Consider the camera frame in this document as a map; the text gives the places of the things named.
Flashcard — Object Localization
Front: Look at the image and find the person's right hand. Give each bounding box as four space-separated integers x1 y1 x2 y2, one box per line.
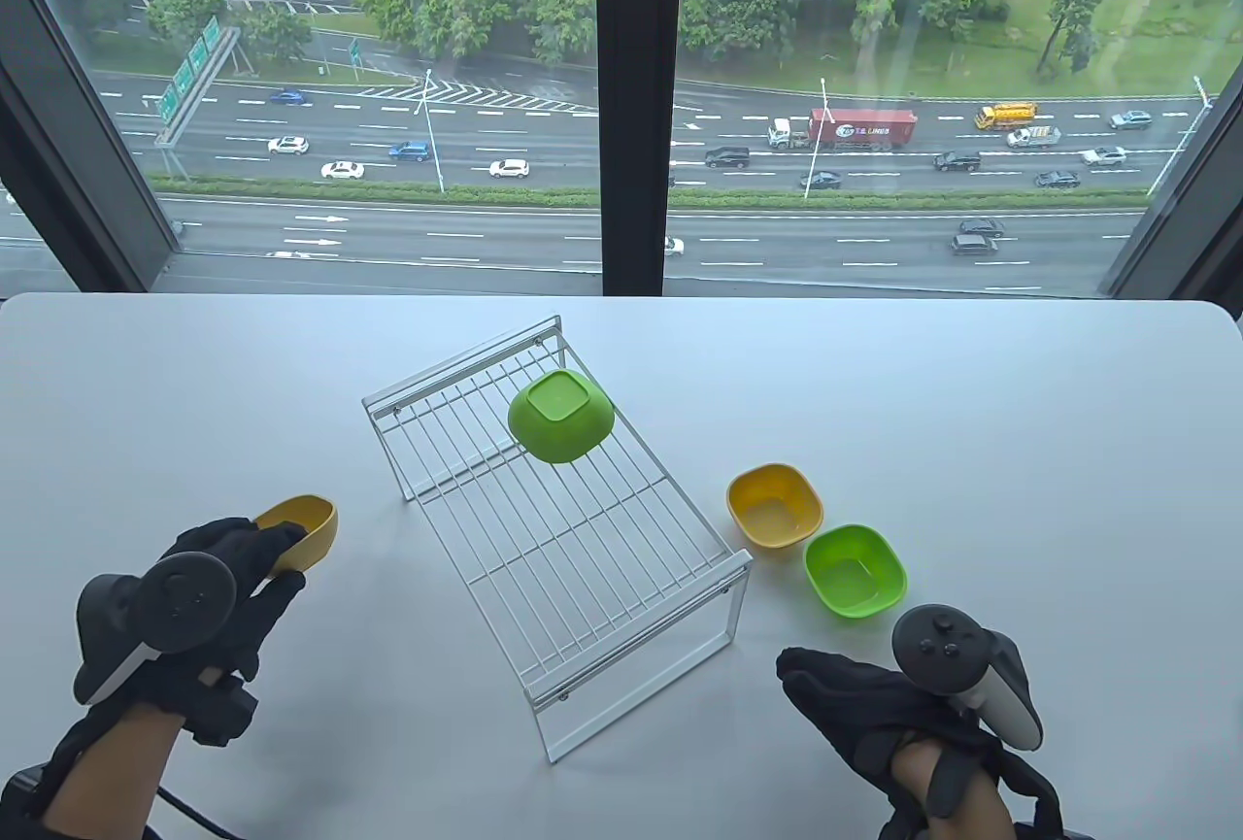
777 648 982 788

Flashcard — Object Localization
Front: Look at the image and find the person's left hand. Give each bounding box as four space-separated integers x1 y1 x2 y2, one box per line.
117 518 307 705

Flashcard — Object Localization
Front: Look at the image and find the yellow small dish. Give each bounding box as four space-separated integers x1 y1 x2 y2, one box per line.
254 494 339 577
726 463 824 552

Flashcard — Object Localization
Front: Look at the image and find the green small dish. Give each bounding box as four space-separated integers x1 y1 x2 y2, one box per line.
804 523 908 620
507 369 616 465

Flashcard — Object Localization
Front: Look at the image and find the white wire kitchen shelf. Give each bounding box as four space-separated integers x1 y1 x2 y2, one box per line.
362 315 755 764

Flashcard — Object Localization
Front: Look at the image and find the person's left forearm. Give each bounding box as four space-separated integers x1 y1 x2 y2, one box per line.
44 699 190 840

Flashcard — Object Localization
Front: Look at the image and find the person's right forearm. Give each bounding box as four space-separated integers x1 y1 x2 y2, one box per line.
889 738 1016 840

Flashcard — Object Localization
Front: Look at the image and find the black left hand controller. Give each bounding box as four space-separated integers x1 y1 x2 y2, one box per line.
75 552 237 707

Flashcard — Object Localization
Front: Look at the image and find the black hand controller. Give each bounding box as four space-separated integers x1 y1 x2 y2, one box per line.
891 605 1044 750
75 552 237 707

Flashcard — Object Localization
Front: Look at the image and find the black left wrist sensor box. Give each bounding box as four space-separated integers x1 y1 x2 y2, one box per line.
189 673 259 747

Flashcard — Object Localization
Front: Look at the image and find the black right hand controller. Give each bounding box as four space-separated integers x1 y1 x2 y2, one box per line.
891 605 1044 750

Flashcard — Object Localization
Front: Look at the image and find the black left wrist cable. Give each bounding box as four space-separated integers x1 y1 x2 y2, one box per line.
155 787 244 840

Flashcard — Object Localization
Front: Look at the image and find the black left wrist camera band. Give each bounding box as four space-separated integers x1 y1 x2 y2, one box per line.
0 762 59 840

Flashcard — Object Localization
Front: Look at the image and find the black window frame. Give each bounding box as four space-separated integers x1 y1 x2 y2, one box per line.
0 0 1243 299

